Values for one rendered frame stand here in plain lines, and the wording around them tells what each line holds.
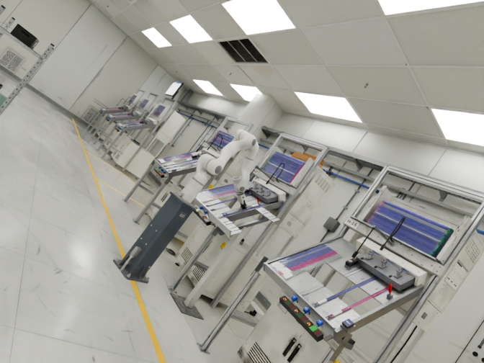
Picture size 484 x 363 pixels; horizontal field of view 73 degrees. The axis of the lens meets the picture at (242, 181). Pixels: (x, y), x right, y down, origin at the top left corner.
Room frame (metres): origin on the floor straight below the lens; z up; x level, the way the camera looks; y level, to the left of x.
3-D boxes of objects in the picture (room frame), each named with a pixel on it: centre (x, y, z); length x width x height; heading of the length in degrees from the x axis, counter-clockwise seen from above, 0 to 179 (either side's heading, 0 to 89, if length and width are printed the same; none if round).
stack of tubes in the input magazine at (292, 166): (3.40, -0.29, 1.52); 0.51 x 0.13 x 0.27; 34
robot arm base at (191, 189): (2.63, 0.28, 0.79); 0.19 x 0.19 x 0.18
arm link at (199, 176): (2.65, 0.31, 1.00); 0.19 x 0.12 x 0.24; 51
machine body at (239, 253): (3.52, -0.36, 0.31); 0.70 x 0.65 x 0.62; 34
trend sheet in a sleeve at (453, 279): (2.12, -1.51, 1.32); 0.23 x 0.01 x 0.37; 124
